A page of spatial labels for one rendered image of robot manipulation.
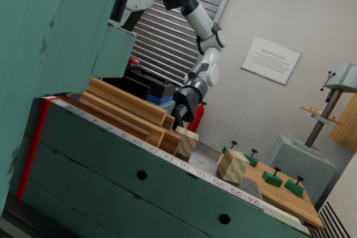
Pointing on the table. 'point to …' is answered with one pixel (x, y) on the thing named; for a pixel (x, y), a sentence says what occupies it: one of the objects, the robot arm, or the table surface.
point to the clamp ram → (129, 86)
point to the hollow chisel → (75, 98)
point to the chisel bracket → (113, 52)
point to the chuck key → (154, 76)
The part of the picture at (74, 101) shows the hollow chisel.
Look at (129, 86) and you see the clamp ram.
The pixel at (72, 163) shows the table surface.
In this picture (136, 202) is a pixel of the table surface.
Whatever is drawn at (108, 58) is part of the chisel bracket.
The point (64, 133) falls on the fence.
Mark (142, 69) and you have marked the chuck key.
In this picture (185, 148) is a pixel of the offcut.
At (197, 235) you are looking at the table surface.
